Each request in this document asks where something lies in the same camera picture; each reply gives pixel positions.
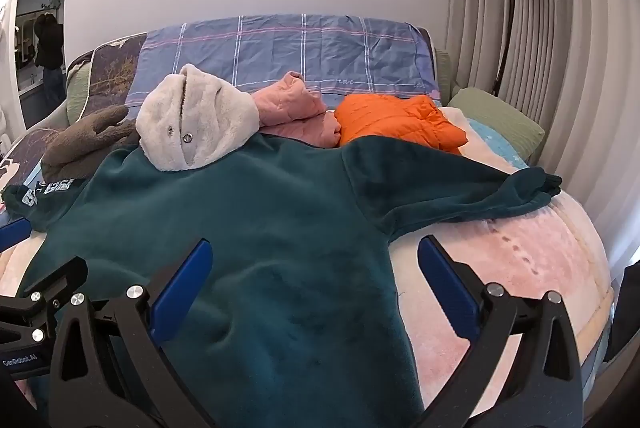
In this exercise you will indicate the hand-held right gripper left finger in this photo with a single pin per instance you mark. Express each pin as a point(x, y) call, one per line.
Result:
point(182, 288)

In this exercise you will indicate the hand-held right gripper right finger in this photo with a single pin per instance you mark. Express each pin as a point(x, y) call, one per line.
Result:
point(445, 288)

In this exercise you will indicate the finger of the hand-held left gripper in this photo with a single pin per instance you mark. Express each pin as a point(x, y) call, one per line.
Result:
point(14, 233)
point(45, 285)

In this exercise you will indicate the dark green hooded fleece garment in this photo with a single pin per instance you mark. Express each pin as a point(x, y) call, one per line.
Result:
point(280, 233)

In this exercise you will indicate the pink fleece blanket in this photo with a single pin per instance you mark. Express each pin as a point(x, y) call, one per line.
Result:
point(500, 268)

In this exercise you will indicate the brown fleece garment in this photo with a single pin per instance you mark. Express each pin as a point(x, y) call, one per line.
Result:
point(85, 143)

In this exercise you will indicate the light blue cloth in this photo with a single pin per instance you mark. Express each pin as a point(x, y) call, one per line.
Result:
point(495, 143)

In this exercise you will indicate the orange puffer jacket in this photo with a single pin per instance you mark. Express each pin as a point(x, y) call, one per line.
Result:
point(395, 118)

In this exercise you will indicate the green pillow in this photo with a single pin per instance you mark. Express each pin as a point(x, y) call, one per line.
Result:
point(500, 118)

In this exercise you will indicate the dark cloth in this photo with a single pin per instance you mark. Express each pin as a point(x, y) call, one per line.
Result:
point(627, 308)

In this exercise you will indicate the dark floral quilt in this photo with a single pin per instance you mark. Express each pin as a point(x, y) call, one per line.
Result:
point(110, 68)

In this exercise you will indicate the pink padded garment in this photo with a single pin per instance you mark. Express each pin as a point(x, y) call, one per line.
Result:
point(295, 108)

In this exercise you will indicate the beige pleated curtain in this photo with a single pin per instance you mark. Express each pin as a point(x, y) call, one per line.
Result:
point(565, 58)

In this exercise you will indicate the blue plaid quilt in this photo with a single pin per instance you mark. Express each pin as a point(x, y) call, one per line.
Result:
point(300, 48)

